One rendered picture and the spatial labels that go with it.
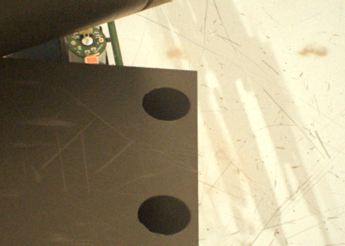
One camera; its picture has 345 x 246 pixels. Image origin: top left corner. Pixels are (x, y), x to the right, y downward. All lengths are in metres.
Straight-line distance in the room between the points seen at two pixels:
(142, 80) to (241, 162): 0.36
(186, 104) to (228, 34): 0.42
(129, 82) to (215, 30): 0.42
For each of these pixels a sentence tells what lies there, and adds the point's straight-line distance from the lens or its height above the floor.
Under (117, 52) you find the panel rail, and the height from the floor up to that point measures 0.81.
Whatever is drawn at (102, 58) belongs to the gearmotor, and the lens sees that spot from 0.48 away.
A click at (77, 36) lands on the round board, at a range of 0.48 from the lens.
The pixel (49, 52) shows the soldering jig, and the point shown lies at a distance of 0.53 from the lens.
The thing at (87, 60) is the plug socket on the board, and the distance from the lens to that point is 0.46.
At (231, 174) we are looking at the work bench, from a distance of 0.50.
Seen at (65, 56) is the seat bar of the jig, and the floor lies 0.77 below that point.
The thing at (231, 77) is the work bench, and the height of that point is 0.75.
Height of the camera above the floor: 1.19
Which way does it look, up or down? 59 degrees down
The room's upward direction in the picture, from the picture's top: 11 degrees clockwise
